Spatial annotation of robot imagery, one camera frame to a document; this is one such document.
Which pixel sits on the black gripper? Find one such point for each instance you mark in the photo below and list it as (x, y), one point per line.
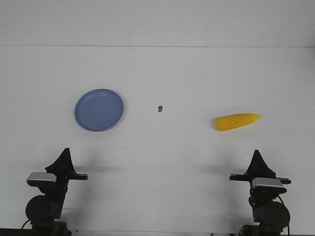
(61, 166)
(263, 171)

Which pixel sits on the yellow corn cob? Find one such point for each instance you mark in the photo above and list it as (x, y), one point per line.
(235, 121)

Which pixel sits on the blue round plate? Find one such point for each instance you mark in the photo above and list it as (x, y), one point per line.
(99, 110)

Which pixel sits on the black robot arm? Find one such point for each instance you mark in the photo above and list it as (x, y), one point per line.
(44, 211)
(268, 209)

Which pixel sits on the small brown table chip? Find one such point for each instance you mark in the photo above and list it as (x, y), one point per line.
(160, 108)

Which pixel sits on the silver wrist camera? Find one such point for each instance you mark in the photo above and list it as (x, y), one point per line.
(37, 179)
(274, 185)

